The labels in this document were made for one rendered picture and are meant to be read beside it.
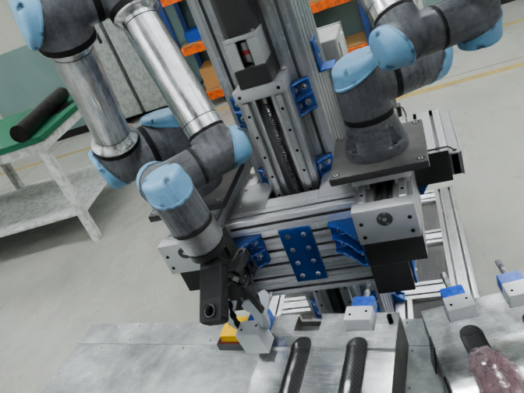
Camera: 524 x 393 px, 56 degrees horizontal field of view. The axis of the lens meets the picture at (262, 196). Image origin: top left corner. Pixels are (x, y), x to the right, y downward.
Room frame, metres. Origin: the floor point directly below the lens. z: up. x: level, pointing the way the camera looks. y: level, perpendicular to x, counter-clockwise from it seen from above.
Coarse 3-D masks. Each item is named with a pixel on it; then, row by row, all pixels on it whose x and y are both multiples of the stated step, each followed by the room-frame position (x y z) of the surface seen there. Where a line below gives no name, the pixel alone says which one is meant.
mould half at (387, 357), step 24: (288, 336) 0.74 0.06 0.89; (312, 336) 0.72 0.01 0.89; (336, 336) 0.69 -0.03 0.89; (360, 336) 0.67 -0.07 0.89; (384, 336) 0.65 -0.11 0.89; (264, 360) 0.71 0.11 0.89; (312, 360) 0.66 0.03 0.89; (336, 360) 0.64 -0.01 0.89; (384, 360) 0.60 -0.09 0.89; (264, 384) 0.66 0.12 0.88; (312, 384) 0.62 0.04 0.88; (336, 384) 0.60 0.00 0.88; (384, 384) 0.56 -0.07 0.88
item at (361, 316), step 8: (368, 288) 0.78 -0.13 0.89; (360, 296) 0.75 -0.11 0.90; (368, 296) 0.75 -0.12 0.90; (352, 304) 0.74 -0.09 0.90; (360, 304) 0.73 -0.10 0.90; (368, 304) 0.73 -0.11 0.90; (376, 304) 0.74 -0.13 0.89; (352, 312) 0.71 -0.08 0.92; (360, 312) 0.70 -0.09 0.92; (368, 312) 0.69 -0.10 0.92; (376, 312) 0.72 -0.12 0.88; (344, 320) 0.70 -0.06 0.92; (352, 320) 0.69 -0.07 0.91; (360, 320) 0.68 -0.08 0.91; (368, 320) 0.68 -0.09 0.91; (352, 328) 0.69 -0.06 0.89; (360, 328) 0.69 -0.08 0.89; (368, 328) 0.68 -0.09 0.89
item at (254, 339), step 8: (248, 320) 0.75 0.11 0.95; (272, 320) 0.76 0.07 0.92; (240, 328) 0.74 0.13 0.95; (248, 328) 0.73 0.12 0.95; (256, 328) 0.72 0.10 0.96; (264, 328) 0.73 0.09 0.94; (240, 336) 0.73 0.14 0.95; (248, 336) 0.72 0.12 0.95; (256, 336) 0.71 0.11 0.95; (264, 336) 0.72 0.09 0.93; (272, 336) 0.74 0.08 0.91; (240, 344) 0.73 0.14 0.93; (248, 344) 0.72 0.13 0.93; (256, 344) 0.71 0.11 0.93; (264, 344) 0.71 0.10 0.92; (248, 352) 0.73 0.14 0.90; (256, 352) 0.72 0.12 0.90; (264, 352) 0.71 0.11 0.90
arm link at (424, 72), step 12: (420, 0) 1.04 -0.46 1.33; (420, 60) 1.02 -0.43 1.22; (432, 60) 1.02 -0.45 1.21; (444, 60) 1.01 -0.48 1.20; (408, 72) 1.01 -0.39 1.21; (420, 72) 1.01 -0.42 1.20; (432, 72) 1.02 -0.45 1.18; (444, 72) 1.03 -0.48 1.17; (408, 84) 1.02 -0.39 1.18; (420, 84) 1.03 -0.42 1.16
